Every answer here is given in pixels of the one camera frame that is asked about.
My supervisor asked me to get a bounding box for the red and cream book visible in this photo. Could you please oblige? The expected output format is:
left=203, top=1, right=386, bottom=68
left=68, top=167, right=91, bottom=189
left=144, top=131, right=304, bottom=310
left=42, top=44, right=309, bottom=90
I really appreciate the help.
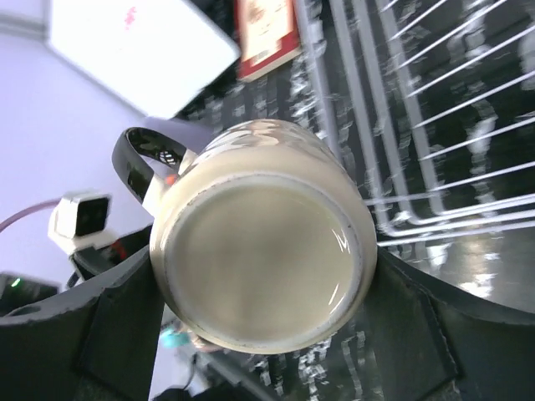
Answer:
left=234, top=0, right=301, bottom=82

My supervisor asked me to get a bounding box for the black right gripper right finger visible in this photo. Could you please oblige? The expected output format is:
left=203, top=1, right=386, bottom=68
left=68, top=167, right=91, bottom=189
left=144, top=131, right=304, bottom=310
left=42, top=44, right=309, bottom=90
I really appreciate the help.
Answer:
left=364, top=250, right=534, bottom=400

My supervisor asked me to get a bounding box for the white dry-erase board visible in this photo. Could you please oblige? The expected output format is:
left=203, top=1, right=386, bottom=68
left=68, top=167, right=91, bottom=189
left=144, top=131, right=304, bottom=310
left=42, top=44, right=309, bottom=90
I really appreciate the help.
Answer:
left=48, top=0, right=240, bottom=119

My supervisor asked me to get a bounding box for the white wire dish rack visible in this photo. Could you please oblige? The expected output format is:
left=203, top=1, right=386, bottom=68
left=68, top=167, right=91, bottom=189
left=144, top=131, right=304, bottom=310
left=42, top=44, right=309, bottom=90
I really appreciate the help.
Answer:
left=298, top=1, right=534, bottom=247

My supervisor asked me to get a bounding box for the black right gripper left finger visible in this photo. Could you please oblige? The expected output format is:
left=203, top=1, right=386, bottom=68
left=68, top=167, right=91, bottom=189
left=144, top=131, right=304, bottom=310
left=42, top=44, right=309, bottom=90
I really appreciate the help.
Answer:
left=1, top=248, right=164, bottom=400

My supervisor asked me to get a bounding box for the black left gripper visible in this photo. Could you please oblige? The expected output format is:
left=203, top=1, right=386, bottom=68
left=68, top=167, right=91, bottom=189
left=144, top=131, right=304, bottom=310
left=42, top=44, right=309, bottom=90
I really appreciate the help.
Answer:
left=1, top=226, right=150, bottom=317

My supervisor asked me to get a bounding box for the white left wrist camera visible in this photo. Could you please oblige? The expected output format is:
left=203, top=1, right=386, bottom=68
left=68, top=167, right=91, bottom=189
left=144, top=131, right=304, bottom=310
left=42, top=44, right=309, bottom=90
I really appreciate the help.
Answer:
left=48, top=190, right=118, bottom=256

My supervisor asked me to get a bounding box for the cream ribbed cup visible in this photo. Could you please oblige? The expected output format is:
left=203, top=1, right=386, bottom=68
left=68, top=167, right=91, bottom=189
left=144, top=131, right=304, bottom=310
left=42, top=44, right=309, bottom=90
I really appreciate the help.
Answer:
left=112, top=119, right=377, bottom=354

